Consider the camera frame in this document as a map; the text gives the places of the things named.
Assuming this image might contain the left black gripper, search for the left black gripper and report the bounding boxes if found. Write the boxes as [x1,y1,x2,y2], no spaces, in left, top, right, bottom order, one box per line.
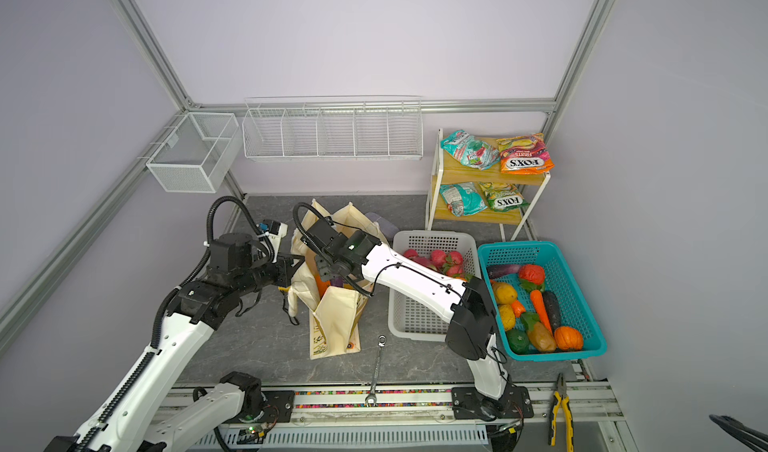
[234,251,304,297]

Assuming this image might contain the cream floral tote bag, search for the cream floral tote bag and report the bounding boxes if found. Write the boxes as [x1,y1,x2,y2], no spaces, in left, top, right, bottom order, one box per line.
[286,199,389,360]

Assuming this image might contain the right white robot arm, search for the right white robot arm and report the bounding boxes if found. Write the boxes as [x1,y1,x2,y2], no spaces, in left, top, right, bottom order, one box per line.
[296,217,508,401]

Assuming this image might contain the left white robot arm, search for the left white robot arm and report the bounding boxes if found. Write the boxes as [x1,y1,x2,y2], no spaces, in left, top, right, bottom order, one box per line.
[46,254,304,451]

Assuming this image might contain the teal snack bag lower shelf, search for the teal snack bag lower shelf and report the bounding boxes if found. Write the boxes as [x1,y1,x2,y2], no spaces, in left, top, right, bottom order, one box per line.
[439,182,487,217]

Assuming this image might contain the teal snack bag shelf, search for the teal snack bag shelf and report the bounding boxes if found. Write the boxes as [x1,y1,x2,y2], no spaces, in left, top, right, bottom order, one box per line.
[439,182,487,217]
[440,130,500,170]

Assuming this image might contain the teal snack bag upper shelf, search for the teal snack bag upper shelf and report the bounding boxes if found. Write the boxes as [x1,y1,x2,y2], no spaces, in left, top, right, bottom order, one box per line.
[440,130,500,170]

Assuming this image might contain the green Fox's candy bag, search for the green Fox's candy bag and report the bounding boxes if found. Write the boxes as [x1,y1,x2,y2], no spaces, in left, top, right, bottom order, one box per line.
[477,182,529,212]

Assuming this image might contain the orange Fox's candy bag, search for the orange Fox's candy bag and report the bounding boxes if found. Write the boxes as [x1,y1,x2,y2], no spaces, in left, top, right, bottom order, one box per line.
[497,133,555,175]

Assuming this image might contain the white plastic basket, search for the white plastic basket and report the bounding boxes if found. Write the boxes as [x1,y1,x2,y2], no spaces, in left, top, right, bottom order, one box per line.
[388,230,480,342]

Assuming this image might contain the red dragon fruit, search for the red dragon fruit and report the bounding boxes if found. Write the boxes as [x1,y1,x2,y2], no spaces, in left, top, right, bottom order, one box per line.
[411,256,438,271]

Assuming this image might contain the small white mesh basket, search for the small white mesh basket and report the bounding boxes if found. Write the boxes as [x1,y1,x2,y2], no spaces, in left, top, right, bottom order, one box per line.
[147,112,242,193]

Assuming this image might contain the silver combination wrench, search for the silver combination wrench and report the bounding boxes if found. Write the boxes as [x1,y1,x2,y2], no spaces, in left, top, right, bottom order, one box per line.
[364,334,388,407]

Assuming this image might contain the small purple eggplant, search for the small purple eggplant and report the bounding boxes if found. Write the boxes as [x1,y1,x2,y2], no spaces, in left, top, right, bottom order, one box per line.
[486,264,522,280]

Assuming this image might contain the white two-tier wooden shelf rack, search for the white two-tier wooden shelf rack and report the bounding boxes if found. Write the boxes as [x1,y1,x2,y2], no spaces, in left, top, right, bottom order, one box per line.
[424,128,552,241]

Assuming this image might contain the orange carrot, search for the orange carrot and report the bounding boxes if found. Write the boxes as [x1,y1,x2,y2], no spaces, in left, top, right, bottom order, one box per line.
[510,300,526,318]
[529,289,552,332]

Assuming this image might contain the red tomato in teal basket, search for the red tomato in teal basket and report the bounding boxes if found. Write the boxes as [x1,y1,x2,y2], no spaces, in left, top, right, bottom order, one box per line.
[518,264,546,286]

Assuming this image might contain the green bell pepper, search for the green bell pepper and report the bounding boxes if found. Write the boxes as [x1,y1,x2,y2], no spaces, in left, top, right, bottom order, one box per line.
[506,328,530,355]

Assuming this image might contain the green leafy vegetable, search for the green leafy vegetable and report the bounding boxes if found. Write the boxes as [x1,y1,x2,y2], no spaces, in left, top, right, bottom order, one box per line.
[519,311,540,332]

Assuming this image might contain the dark green cucumber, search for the dark green cucumber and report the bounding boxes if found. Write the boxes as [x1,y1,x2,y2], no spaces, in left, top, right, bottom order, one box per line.
[542,290,563,333]

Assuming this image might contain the brown potato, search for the brown potato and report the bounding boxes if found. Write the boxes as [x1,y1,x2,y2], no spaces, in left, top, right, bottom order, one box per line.
[527,322,557,353]

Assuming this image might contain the orange pumpkin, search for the orange pumpkin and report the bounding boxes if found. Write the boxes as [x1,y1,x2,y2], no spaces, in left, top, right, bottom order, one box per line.
[554,326,584,351]

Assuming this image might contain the teal plastic basket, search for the teal plastic basket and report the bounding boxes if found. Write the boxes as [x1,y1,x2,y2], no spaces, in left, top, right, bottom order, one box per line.
[477,240,608,362]

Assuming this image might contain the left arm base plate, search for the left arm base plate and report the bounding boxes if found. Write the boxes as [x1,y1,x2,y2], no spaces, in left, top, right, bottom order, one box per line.
[225,389,296,424]

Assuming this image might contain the long white wire basket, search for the long white wire basket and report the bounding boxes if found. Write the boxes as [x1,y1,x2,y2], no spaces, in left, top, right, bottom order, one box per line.
[241,96,424,160]

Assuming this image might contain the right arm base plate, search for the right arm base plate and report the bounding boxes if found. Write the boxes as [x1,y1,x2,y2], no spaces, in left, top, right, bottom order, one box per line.
[451,385,535,422]

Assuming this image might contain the yellow handled pliers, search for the yellow handled pliers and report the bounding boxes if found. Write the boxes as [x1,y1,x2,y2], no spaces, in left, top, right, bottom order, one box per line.
[547,373,575,452]

